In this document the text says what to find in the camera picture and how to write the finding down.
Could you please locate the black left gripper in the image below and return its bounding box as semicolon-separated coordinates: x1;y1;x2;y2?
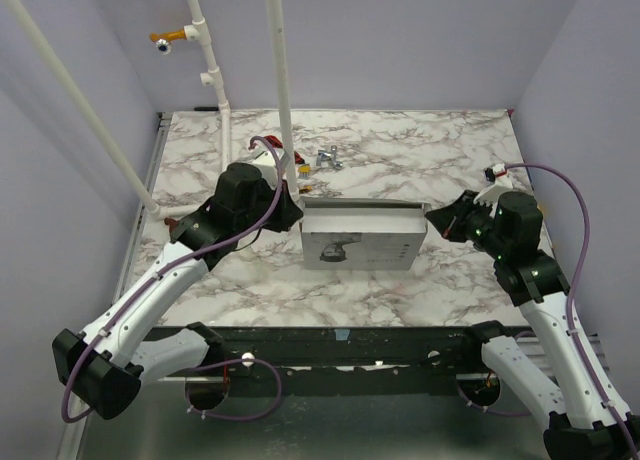
237;177;305;234

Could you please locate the white hair clipper kit box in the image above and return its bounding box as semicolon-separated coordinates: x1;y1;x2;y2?
300;197;431;271

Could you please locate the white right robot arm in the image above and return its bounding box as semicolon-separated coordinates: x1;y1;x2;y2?
425;191;639;459

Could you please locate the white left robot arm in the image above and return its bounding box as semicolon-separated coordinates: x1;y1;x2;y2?
52;161;303;424

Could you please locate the chrome faucet fitting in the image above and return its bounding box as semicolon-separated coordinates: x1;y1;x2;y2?
315;145;343;170

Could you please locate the red black utility knife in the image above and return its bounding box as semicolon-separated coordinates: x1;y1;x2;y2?
265;135;306;165

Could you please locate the brown garden faucet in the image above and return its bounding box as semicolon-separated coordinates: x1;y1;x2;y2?
164;218;178;230

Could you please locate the orange faucet on pipe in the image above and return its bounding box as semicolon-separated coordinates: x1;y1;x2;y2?
149;29;187;55

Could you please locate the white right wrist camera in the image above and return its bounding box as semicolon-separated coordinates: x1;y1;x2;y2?
473;163;513;206

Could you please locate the yellow wire brush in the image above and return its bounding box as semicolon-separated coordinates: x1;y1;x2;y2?
298;164;311;178

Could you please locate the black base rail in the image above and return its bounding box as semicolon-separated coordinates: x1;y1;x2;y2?
171;327;501;405

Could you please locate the white PVC pipe frame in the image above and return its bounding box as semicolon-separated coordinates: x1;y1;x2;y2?
1;0;300;219

